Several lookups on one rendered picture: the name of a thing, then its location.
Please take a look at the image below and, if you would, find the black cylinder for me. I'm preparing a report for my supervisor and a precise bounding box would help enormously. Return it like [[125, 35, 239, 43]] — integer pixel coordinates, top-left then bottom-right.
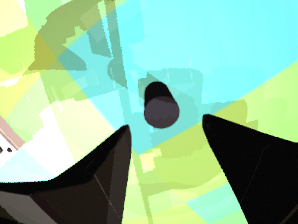
[[142, 81, 180, 129]]

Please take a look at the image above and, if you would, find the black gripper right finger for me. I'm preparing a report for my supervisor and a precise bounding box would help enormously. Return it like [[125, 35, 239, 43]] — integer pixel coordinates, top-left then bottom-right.
[[202, 115, 298, 224]]

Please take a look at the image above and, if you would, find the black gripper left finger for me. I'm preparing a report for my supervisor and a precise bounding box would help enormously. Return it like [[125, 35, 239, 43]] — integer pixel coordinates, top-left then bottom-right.
[[0, 125, 132, 224]]

